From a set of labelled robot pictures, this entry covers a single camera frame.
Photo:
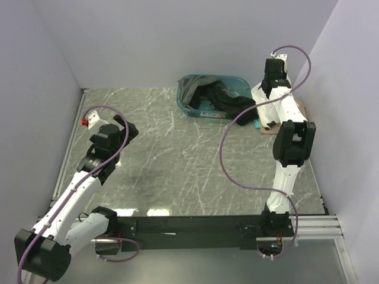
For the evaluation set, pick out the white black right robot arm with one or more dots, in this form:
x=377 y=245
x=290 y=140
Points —
x=292 y=145

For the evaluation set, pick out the folded tan t shirt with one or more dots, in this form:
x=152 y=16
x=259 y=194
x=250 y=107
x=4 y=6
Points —
x=275 y=129

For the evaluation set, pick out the white t shirt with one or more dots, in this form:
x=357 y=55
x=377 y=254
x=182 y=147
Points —
x=266 y=109

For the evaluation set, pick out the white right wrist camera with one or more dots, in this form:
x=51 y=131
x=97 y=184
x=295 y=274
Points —
x=282 y=57

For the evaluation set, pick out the black t shirt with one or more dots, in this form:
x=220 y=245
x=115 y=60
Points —
x=220 y=99

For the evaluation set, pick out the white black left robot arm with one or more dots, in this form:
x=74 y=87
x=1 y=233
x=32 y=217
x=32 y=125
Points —
x=47 y=249

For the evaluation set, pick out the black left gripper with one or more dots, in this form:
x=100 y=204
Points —
x=121 y=121

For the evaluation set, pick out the grey t shirt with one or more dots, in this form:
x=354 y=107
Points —
x=189 y=84

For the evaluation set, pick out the teal plastic basket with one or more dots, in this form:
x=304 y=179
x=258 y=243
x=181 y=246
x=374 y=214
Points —
x=236 y=86

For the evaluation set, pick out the black base crossbar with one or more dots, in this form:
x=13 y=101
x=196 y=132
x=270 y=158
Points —
x=206 y=232

